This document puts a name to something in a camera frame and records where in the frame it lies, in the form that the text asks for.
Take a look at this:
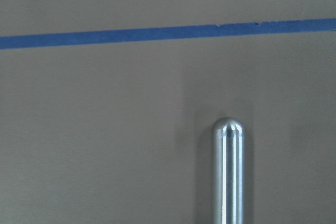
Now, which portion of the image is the steel muddler with black cap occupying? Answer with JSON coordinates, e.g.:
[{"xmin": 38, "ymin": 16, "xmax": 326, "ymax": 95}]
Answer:
[{"xmin": 212, "ymin": 118, "xmax": 244, "ymax": 223}]

